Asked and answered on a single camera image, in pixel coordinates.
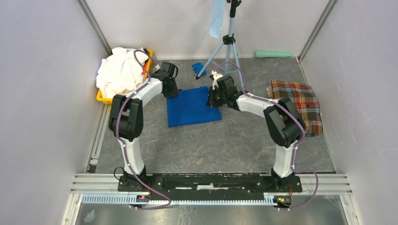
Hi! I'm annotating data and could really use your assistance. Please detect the orange garment in tray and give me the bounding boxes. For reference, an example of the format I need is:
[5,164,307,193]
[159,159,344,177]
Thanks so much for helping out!
[142,60,149,77]

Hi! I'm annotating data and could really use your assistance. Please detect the white crumpled garment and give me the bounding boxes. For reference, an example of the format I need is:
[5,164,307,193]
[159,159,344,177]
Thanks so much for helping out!
[95,46,150,99]

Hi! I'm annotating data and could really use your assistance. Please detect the light blue music stand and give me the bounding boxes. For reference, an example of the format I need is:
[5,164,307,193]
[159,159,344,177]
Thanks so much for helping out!
[195,0,245,87]

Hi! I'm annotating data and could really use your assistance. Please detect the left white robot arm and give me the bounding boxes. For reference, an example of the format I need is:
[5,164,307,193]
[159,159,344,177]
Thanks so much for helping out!
[108,62,179,192]

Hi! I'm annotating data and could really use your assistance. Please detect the yellow plastic tray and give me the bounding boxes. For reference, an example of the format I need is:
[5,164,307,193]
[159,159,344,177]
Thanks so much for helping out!
[96,49,154,105]

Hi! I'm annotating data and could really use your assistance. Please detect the blue printed t-shirt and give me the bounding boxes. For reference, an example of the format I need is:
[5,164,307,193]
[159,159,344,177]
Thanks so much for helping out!
[166,86,222,128]

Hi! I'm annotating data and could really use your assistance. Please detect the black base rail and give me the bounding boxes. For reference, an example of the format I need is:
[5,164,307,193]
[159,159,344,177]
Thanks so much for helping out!
[117,172,303,201]

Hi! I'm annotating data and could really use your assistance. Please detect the mint green cylinder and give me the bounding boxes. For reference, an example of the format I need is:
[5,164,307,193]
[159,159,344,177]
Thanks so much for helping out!
[254,50,293,58]

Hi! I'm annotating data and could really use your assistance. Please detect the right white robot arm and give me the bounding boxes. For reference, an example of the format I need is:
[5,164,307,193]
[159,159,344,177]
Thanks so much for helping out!
[207,73,305,191]

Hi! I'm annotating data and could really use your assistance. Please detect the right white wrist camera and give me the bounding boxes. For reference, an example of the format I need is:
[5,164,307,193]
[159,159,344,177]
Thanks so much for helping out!
[210,70,223,90]

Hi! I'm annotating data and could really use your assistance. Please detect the purple cable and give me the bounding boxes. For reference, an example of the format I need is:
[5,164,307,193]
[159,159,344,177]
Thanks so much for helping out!
[115,49,172,211]
[214,61,319,212]

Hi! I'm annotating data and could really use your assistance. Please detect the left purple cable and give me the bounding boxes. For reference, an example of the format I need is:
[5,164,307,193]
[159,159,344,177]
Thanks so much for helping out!
[115,49,172,211]

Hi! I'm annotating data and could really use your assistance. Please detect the small blue object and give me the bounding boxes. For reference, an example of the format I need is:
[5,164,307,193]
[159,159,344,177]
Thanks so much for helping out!
[192,62,203,76]

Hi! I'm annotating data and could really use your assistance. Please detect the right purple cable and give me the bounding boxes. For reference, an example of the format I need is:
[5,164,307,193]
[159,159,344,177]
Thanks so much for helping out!
[214,61,319,212]

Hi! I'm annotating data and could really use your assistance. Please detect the folded plaid shirt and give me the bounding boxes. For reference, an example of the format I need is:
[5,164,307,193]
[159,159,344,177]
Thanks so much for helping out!
[266,80,323,137]

